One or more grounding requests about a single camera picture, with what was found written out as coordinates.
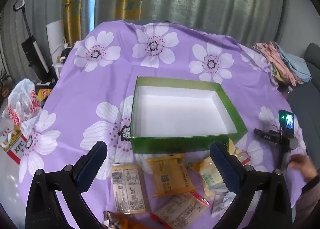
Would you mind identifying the black white upright vacuum cleaner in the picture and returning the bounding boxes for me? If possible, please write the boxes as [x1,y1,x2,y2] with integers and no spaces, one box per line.
[13,0,57,86]

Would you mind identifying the red edged beige snack packet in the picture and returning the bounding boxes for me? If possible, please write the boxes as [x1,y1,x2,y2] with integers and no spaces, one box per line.
[150,192,213,229]

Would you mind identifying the orange brown snack packet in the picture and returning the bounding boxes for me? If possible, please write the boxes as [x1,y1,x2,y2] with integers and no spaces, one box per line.
[103,210,150,229]

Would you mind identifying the pile of folded clothes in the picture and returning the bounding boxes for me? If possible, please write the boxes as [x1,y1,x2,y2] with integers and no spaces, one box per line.
[251,41,312,86]

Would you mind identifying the grey sofa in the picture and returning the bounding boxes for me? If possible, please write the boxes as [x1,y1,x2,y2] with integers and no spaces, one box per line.
[285,43,320,170]

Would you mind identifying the purple floral tablecloth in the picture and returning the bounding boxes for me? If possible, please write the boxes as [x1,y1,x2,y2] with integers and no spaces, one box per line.
[19,21,310,229]

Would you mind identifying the beige cracker packet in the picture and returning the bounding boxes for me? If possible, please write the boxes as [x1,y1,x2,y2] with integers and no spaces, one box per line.
[111,163,150,216]

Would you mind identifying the small silver snack packet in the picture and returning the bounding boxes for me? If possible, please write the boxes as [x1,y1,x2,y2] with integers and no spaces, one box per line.
[211,191,237,218]

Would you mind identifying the person's right hand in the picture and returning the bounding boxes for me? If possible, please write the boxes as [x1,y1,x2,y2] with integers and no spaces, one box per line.
[287,155,319,189]

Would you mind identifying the orange yellow snack packet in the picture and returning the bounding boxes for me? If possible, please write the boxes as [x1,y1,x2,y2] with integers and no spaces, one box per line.
[146,153,197,198]

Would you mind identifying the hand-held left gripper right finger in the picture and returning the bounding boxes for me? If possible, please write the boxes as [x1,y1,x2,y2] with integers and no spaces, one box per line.
[209,141,293,229]

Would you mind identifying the white box appliance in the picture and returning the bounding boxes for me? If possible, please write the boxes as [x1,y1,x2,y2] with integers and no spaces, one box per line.
[46,21,66,55]

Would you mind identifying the red white paper bag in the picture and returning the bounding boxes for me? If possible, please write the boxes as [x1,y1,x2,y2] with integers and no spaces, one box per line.
[0,124,28,165]

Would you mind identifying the narrow grey curtain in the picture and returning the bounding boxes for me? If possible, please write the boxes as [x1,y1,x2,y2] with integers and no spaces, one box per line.
[0,0,68,82]

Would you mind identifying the yellow green snack packet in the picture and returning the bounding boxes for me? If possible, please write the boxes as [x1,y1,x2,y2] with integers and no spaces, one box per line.
[188,157,229,201]

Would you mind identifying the person's right forearm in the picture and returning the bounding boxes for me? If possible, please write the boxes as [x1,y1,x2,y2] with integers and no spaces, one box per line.
[295,174,320,227]

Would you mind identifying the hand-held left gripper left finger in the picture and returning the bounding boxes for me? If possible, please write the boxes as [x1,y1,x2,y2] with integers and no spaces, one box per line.
[25,141,110,229]

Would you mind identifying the white red plastic bag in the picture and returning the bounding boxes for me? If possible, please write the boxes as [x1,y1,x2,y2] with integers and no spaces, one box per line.
[7,78,42,137]

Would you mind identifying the green cardboard box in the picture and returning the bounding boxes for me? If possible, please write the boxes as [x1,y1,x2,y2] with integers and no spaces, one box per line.
[129,76,248,155]

